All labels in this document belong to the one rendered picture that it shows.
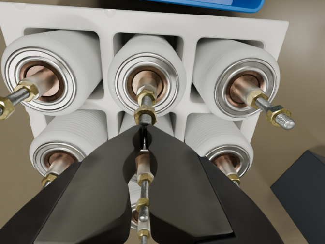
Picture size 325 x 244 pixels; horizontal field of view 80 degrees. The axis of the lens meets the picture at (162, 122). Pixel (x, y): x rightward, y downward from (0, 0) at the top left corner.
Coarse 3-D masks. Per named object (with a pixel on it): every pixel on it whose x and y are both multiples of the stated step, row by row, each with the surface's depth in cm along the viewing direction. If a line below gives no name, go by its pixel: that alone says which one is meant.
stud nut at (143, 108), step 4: (140, 108) 15; (144, 108) 15; (148, 108) 15; (152, 108) 16; (136, 112) 15; (140, 112) 15; (144, 112) 15; (148, 112) 15; (152, 112) 15; (136, 116) 15; (152, 116) 15; (156, 116) 16; (136, 120) 16; (152, 120) 16; (156, 120) 16; (136, 124) 16; (152, 124) 16
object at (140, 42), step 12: (144, 36) 26; (156, 36) 28; (132, 48) 21; (144, 48) 21; (156, 48) 21; (168, 48) 22; (120, 60) 22; (168, 60) 22; (180, 60) 23; (108, 72) 23; (180, 72) 23; (108, 84) 23; (180, 84) 23; (180, 96) 24; (168, 108) 25
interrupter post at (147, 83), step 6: (144, 78) 22; (150, 78) 22; (138, 84) 21; (144, 84) 20; (150, 84) 20; (156, 84) 23; (138, 90) 20; (150, 90) 20; (156, 90) 20; (156, 96) 21
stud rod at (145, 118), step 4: (144, 96) 19; (148, 96) 19; (144, 100) 18; (148, 100) 18; (144, 104) 17; (148, 104) 17; (140, 116) 15; (144, 116) 15; (148, 116) 15; (140, 120) 15; (144, 120) 14; (148, 120) 15; (140, 124) 14; (144, 124) 14; (148, 124) 14
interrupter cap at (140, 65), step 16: (128, 64) 21; (144, 64) 22; (160, 64) 22; (128, 80) 22; (160, 80) 23; (176, 80) 22; (128, 96) 23; (160, 96) 24; (176, 96) 23; (160, 112) 24
